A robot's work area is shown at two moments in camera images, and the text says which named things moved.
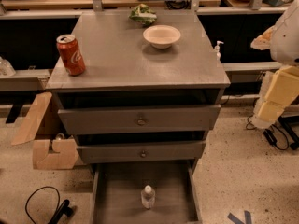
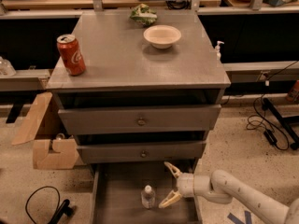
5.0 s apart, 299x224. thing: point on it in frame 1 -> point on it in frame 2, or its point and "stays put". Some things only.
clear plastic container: (7, 68) stays put
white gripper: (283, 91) -> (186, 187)
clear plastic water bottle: (148, 197) stays put
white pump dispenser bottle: (217, 47) stays put
